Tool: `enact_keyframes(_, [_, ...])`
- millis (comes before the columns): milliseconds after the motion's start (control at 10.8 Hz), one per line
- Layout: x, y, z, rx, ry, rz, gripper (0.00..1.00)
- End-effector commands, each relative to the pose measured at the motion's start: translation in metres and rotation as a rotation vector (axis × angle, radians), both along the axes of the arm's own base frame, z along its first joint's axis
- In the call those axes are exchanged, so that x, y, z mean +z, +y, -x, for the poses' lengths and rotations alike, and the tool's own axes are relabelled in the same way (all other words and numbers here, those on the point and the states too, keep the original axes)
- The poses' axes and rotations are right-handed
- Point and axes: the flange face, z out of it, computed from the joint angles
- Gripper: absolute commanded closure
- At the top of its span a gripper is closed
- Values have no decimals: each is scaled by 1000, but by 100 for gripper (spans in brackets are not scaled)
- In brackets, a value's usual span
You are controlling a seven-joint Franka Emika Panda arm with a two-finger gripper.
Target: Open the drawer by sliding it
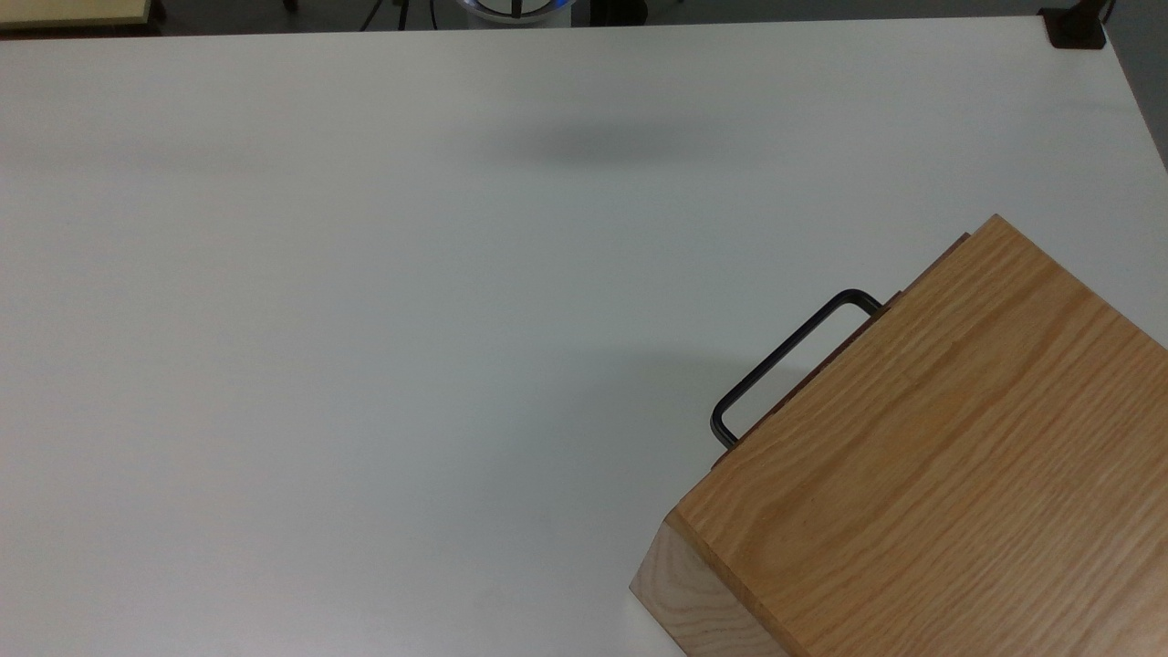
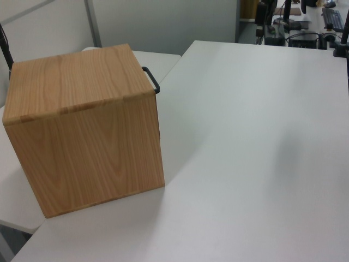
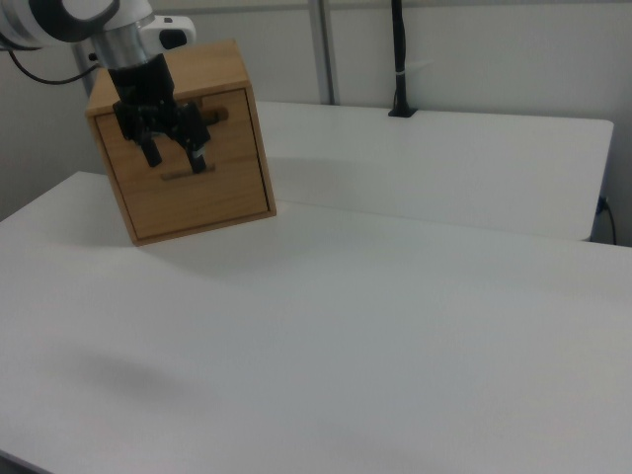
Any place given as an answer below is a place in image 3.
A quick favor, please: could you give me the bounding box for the white cable tie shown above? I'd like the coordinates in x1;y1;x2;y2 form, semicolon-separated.
394;59;434;79

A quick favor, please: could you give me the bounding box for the black cable beside table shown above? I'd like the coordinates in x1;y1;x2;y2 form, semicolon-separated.
596;196;618;244

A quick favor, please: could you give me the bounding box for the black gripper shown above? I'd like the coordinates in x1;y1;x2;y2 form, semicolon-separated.
107;52;213;175

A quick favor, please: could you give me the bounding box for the grey metal wall post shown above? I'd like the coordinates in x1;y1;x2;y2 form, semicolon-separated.
309;0;342;106

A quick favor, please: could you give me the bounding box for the wooden drawer cabinet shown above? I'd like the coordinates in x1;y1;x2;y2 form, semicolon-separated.
84;39;277;247

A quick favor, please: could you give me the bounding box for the black pole with clamp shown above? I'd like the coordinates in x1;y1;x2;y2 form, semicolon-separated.
387;0;419;119

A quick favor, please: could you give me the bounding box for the wooden drawer with slot handle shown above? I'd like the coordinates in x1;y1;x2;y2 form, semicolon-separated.
93;88;264;192

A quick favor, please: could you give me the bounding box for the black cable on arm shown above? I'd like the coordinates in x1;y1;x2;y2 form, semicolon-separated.
6;48;96;85

